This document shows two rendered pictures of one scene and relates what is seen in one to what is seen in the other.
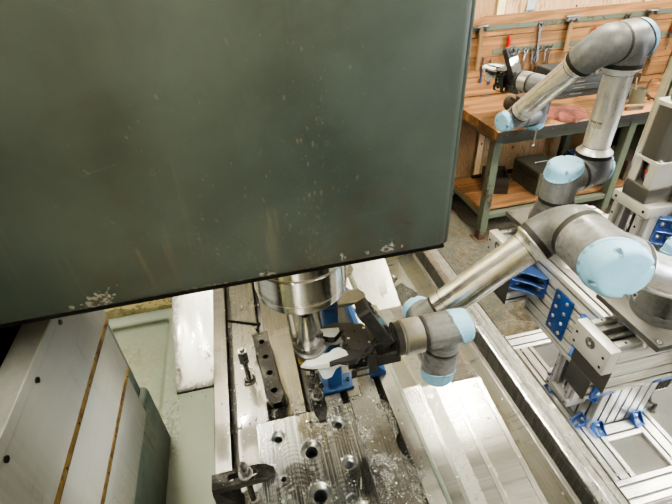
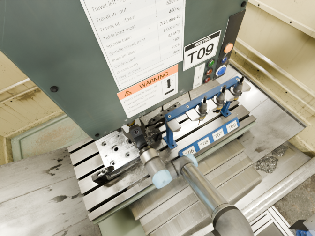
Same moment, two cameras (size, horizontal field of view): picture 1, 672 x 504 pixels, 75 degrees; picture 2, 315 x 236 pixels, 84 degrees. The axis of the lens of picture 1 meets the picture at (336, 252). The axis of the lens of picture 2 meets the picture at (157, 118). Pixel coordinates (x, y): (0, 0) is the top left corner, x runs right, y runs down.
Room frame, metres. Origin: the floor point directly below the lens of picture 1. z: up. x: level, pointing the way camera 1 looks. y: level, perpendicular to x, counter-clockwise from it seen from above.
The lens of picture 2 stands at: (0.65, -0.40, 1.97)
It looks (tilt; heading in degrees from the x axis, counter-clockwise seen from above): 59 degrees down; 80
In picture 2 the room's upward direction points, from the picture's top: 10 degrees counter-clockwise
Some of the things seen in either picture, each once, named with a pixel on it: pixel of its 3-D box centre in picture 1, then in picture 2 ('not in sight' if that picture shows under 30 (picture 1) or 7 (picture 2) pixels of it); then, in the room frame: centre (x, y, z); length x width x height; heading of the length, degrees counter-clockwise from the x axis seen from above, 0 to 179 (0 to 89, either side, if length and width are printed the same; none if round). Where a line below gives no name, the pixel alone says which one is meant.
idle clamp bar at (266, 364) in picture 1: (269, 371); (165, 115); (0.81, 0.21, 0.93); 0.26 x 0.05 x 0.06; 16
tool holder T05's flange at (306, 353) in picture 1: (308, 343); not in sight; (0.59, 0.06, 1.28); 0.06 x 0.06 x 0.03
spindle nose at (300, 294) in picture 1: (298, 257); not in sight; (0.59, 0.06, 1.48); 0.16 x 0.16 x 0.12
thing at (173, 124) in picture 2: (350, 297); (174, 126); (0.79, -0.03, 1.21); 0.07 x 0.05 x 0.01; 101
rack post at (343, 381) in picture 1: (332, 348); (169, 131); (0.78, 0.02, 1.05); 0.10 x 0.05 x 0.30; 101
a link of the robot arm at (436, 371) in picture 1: (436, 355); (163, 174); (0.66, -0.21, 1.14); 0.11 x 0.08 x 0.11; 7
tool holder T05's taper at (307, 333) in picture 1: (306, 326); not in sight; (0.59, 0.06, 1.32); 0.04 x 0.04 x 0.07
